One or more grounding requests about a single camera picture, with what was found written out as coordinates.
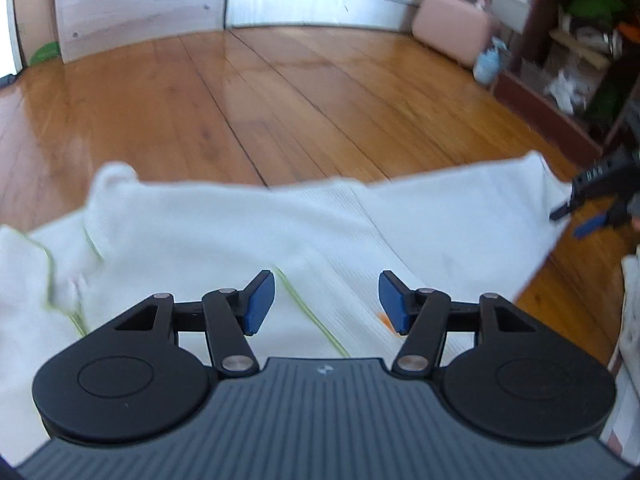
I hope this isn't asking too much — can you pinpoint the pink case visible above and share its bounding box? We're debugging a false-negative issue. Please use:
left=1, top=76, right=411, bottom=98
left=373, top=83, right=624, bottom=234
left=411, top=0, right=501, bottom=68

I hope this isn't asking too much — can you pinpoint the light wood cabinet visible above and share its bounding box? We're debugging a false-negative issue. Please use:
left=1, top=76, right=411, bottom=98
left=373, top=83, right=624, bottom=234
left=52, top=0, right=231, bottom=63

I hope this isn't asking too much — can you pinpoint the white crumpled paper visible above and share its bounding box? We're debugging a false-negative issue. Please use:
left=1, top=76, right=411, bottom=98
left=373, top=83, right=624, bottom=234
left=545, top=70, right=586, bottom=113

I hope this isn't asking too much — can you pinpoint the dark wooden shelf unit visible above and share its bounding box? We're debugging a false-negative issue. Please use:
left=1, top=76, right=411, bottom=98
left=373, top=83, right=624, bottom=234
left=492, top=0, right=640, bottom=166

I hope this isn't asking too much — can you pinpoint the cardboard box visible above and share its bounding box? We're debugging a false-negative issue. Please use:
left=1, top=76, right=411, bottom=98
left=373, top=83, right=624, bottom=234
left=12, top=0, right=63, bottom=66

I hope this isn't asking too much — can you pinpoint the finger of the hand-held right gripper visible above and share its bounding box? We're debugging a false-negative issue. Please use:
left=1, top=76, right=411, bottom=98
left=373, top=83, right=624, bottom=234
left=549, top=194, right=586, bottom=222
left=574, top=205, right=631, bottom=240

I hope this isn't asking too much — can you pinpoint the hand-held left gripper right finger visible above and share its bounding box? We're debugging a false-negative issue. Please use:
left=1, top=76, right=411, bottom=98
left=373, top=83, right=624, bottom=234
left=378, top=270, right=543, bottom=376

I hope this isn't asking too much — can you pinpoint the white garment with green trim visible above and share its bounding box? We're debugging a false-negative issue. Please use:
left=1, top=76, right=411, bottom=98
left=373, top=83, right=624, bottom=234
left=0, top=150, right=576, bottom=466

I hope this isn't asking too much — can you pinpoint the light blue bundle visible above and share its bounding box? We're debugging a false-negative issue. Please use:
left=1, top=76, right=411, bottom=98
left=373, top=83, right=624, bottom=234
left=472, top=37, right=506, bottom=83

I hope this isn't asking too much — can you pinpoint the grey white brown rug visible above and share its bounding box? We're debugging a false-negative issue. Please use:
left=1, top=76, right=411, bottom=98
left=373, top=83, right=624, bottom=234
left=606, top=252, right=640, bottom=461

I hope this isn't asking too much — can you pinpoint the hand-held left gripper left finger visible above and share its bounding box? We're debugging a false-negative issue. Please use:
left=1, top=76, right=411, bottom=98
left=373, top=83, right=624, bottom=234
left=107, top=270, right=276, bottom=376

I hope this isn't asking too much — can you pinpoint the green bag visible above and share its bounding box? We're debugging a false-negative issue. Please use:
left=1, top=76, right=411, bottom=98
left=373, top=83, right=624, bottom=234
left=567, top=0, right=628, bottom=23

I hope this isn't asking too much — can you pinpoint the white door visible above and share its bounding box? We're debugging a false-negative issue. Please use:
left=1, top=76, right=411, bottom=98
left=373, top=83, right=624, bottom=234
left=0, top=0, right=23, bottom=78

